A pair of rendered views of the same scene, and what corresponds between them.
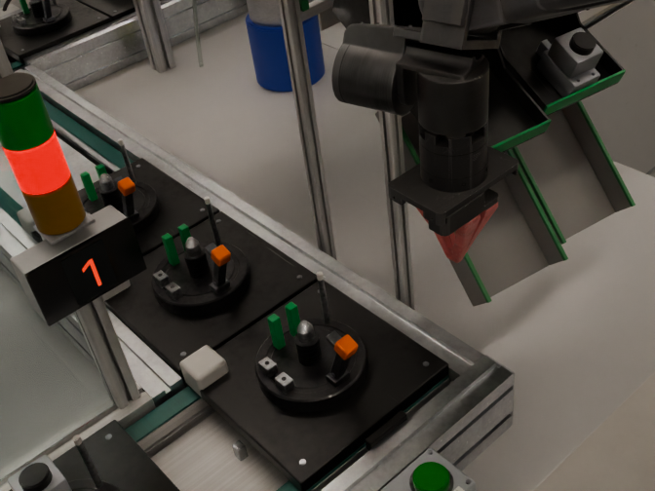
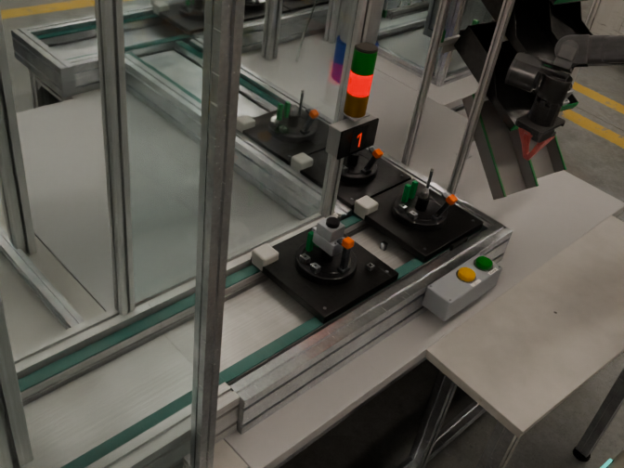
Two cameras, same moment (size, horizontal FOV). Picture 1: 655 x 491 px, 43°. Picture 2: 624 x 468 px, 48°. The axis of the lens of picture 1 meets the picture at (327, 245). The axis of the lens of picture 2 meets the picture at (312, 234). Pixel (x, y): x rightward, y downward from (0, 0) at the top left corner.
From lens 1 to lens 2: 0.94 m
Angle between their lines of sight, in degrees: 10
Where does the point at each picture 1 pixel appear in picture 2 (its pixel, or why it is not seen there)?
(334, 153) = (387, 124)
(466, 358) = (489, 222)
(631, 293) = (552, 216)
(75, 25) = not seen: hidden behind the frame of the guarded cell
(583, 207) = (541, 166)
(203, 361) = (368, 201)
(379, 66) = (530, 71)
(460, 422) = (490, 246)
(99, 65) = not seen: hidden behind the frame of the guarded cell
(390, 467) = (463, 257)
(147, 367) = not seen: hidden behind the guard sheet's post
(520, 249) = (515, 178)
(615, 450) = (549, 276)
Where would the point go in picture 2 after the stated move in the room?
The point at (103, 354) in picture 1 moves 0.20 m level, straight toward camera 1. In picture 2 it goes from (332, 185) to (378, 234)
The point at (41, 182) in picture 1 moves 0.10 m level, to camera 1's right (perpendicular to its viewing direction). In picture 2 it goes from (363, 92) to (408, 94)
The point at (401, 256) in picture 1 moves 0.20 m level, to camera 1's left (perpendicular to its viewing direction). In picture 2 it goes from (458, 172) to (387, 169)
